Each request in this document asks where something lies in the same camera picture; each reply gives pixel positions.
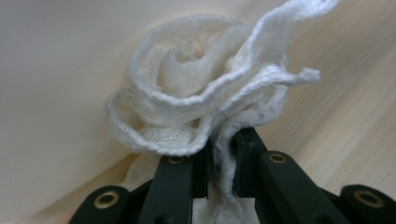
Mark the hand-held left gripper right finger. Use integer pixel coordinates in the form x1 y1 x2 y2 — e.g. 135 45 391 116
232 126 353 224

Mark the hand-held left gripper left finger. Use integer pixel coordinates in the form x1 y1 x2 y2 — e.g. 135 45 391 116
146 139 209 224

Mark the white cloth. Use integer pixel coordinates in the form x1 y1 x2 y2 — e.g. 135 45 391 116
105 0 340 224

